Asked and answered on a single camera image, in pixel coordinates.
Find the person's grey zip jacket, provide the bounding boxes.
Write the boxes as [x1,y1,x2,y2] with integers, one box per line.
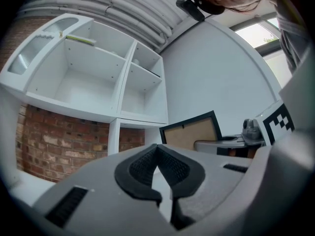
[275,0,312,75]

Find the black framed picture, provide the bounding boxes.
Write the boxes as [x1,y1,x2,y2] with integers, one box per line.
[159,111,222,152]

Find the flat black shelf item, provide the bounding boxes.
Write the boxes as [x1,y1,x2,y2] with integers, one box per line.
[144,67,162,78]

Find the white shelf cabinet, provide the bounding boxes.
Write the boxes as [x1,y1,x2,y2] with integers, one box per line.
[0,13,169,157]

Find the black head-mounted camera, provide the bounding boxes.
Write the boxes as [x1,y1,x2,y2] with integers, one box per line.
[176,0,226,22]

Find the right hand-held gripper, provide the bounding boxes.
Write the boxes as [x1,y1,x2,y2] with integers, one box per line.
[194,101,296,158]

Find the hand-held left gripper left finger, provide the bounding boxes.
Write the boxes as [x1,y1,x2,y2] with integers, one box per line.
[34,144,173,236]

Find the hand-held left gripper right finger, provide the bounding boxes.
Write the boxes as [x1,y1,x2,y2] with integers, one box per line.
[157,144,255,232]

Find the frosted glass cabinet door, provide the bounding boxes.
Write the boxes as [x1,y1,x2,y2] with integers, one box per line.
[7,17,80,76]

